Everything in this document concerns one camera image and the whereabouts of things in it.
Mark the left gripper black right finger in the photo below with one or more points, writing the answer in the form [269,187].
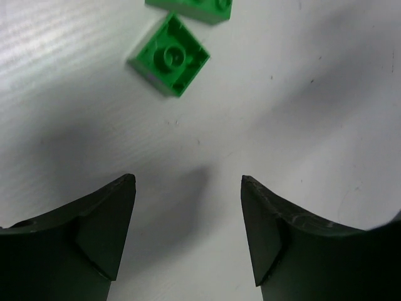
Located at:
[298,255]

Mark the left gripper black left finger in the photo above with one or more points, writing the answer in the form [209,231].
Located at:
[72,252]

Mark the green lego brick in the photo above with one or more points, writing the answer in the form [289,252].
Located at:
[208,11]
[169,57]

